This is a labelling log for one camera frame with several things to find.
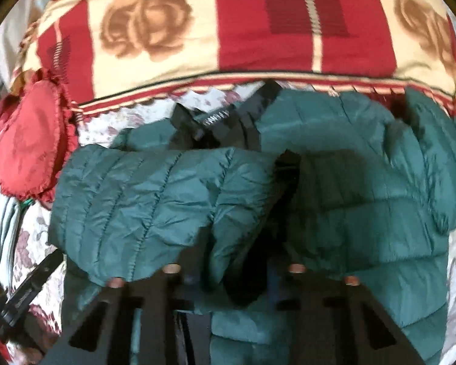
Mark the green puffer jacket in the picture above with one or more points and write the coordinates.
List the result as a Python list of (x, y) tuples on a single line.
[(144, 201)]

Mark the white floral bedsheet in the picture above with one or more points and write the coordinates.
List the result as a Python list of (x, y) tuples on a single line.
[(34, 243)]

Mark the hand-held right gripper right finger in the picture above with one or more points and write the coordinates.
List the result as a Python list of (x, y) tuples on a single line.
[(313, 304)]

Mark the red cream rose print blanket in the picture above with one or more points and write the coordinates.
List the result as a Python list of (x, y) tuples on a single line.
[(250, 26)]

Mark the red ruffled pillow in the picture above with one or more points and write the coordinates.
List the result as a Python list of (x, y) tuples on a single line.
[(26, 140)]

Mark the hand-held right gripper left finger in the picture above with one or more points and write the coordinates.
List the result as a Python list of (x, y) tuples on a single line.
[(155, 304)]

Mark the pale striped cloth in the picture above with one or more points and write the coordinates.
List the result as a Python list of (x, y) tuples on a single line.
[(8, 220)]

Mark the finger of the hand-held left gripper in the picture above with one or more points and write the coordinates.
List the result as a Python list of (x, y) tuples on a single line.
[(30, 289)]

